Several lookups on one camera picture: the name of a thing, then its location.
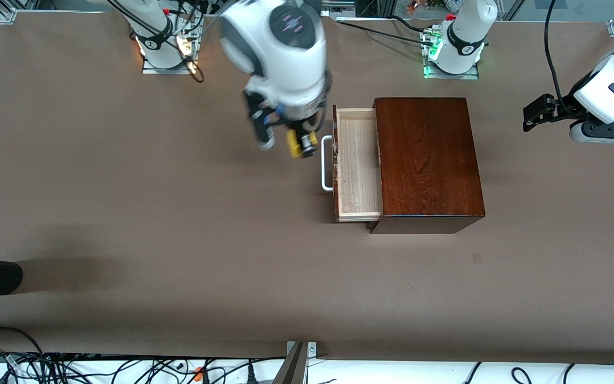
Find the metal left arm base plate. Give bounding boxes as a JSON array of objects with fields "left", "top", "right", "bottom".
[{"left": 423, "top": 29, "right": 480, "bottom": 81}]

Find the white metal drawer handle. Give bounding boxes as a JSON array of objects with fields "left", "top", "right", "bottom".
[{"left": 321, "top": 135, "right": 335, "bottom": 192}]

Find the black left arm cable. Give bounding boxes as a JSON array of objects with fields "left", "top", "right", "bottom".
[{"left": 544, "top": 0, "right": 572, "bottom": 107}]

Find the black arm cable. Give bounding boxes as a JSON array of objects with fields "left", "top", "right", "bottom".
[
  {"left": 106, "top": 0, "right": 205, "bottom": 84},
  {"left": 544, "top": 0, "right": 572, "bottom": 107}
]

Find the small metal edge bracket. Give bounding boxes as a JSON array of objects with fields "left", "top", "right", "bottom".
[{"left": 286, "top": 341, "right": 318, "bottom": 359}]

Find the wooden drawer with brown front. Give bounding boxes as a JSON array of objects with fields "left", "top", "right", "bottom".
[{"left": 332, "top": 105, "right": 383, "bottom": 223}]

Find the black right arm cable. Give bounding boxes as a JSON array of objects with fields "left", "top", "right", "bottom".
[{"left": 106, "top": 0, "right": 205, "bottom": 84}]

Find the long black table cable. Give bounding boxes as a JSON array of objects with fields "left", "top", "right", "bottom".
[{"left": 337, "top": 19, "right": 431, "bottom": 45}]

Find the white power strip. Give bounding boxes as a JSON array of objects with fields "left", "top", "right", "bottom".
[{"left": 320, "top": 0, "right": 356, "bottom": 17}]

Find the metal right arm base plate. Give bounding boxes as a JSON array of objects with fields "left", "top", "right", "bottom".
[{"left": 142, "top": 32, "right": 199, "bottom": 75}]

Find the short black table cable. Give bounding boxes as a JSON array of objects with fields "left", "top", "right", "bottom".
[{"left": 389, "top": 14, "right": 428, "bottom": 34}]

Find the dark grey slanted pole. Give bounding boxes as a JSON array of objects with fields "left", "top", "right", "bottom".
[{"left": 272, "top": 341, "right": 308, "bottom": 384}]

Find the tangled black cable bundle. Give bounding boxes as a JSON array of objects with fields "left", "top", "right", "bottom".
[{"left": 0, "top": 325, "right": 286, "bottom": 384}]

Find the dark brown wooden cabinet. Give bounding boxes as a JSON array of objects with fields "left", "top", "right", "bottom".
[{"left": 366, "top": 97, "right": 486, "bottom": 234}]

